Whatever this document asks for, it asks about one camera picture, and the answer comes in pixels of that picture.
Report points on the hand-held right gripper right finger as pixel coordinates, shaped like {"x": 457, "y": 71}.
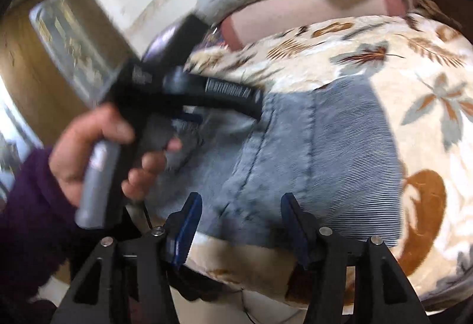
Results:
{"x": 295, "y": 231}

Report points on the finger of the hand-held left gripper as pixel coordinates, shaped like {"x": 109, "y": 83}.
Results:
{"x": 225, "y": 91}
{"x": 190, "y": 119}

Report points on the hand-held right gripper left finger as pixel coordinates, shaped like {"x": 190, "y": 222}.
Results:
{"x": 186, "y": 228}

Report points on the grey denim pants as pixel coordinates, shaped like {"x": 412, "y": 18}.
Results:
{"x": 314, "y": 161}

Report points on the person's left forearm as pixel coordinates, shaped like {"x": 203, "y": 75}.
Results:
{"x": 33, "y": 220}

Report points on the person's left hand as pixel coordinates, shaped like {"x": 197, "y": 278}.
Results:
{"x": 85, "y": 146}

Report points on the purple colourful packet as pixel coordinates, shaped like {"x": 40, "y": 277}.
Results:
{"x": 212, "y": 37}

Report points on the wooden door with glass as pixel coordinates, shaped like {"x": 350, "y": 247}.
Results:
{"x": 40, "y": 72}

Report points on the leaf print blanket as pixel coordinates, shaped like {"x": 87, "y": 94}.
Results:
{"x": 425, "y": 106}

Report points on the brown ruffled sofa cover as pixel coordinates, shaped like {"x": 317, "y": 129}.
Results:
{"x": 436, "y": 11}

